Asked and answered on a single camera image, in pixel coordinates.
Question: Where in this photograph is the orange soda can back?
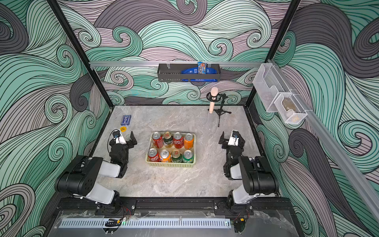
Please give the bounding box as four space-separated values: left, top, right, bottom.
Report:
184 133 194 150

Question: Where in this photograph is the orange soda can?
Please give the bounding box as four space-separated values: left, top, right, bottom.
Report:
184 133 194 150
159 149 171 163

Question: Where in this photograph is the green soda can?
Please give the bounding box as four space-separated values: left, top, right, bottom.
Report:
182 150 194 164

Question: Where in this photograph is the red cola can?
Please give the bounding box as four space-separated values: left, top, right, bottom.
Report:
152 132 164 149
148 148 160 162
173 132 184 149

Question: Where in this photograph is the green gold-top can front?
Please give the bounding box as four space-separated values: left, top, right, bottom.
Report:
171 149 183 163

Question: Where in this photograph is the green gold-top can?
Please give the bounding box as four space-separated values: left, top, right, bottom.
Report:
171 149 183 163
163 131 173 148

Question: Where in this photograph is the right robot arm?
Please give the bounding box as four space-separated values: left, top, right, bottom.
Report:
219 130 279 207

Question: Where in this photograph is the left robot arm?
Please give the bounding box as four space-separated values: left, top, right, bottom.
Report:
55 129 137 204

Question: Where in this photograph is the light green plastic basket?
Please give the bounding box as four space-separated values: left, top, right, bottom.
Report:
145 131 196 167

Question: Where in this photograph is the orange soda can front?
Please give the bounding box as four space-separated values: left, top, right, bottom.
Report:
159 149 171 163

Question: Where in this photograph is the green gold-top can back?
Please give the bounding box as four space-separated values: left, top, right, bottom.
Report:
163 131 173 148

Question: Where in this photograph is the black microphone tripod stand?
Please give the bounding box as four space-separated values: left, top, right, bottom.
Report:
206 93 231 127

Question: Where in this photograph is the beige microphone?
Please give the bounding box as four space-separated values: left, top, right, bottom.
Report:
208 87 219 114

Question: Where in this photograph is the blue snack bag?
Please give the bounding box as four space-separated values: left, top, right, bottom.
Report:
181 67 218 82

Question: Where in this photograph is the small candy packet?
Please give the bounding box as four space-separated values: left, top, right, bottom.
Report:
197 62 206 74

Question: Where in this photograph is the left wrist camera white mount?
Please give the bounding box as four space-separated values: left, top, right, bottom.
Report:
115 136 126 145

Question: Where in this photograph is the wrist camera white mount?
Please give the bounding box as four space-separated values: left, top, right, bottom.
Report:
115 136 126 145
228 135 239 146

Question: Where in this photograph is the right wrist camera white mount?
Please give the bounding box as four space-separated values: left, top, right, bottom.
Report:
228 135 239 146

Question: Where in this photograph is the small clear wall bin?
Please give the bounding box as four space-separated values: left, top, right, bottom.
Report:
274 92 307 125

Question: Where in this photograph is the large clear wall bin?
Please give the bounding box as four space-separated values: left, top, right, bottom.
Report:
253 63 290 113

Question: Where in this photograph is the back aluminium rail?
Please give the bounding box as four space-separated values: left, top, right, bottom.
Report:
89 60 263 68

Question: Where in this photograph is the aluminium rail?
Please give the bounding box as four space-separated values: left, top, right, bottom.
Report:
268 59 379 221
89 60 263 68

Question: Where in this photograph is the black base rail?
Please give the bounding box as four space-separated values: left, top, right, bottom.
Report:
57 197 295 217

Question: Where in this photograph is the black wall shelf basket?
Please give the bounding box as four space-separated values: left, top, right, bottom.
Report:
158 63 221 83

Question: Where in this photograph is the white slotted cable duct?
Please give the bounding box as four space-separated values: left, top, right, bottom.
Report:
58 218 232 229

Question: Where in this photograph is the right aluminium rail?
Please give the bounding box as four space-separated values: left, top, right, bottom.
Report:
268 59 379 221

